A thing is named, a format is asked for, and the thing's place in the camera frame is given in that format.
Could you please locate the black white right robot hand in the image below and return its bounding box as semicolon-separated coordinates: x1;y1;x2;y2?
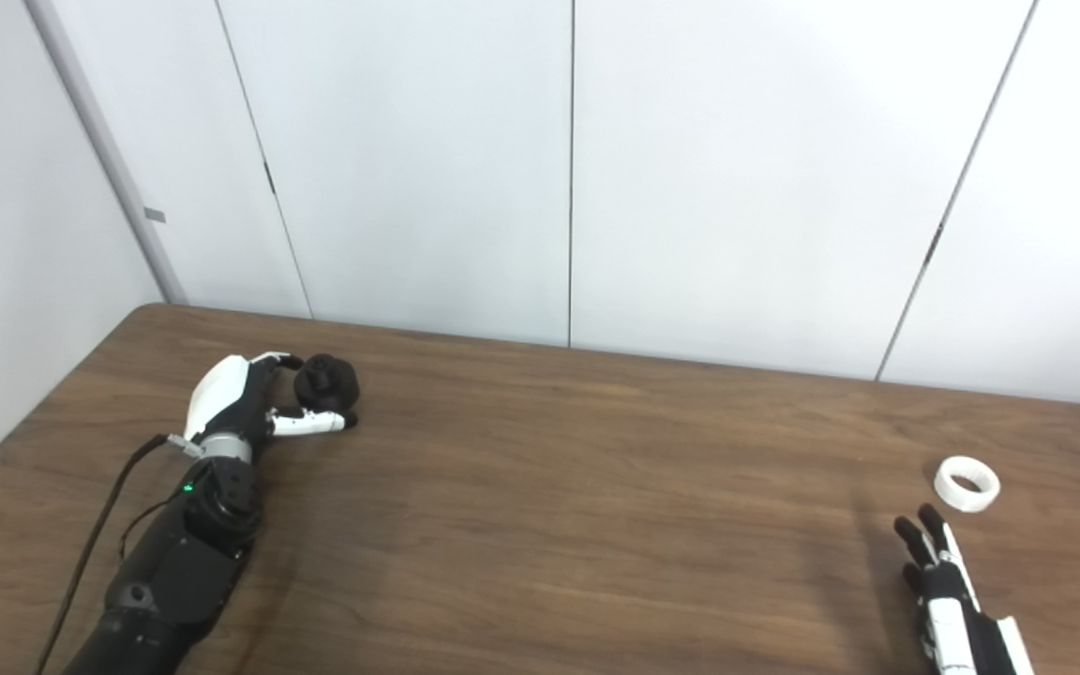
893;503;1036;675

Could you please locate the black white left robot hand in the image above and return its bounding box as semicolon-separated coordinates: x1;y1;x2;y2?
184;352;358;460

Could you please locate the round black part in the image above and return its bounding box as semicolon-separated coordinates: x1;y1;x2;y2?
293;353;360;413

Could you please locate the white ring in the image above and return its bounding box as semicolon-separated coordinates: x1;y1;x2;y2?
934;456;1001;514

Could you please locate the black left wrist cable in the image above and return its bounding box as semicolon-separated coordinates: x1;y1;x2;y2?
34;433;199;675

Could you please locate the grey wall post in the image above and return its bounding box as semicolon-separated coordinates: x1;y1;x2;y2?
24;0;189;306

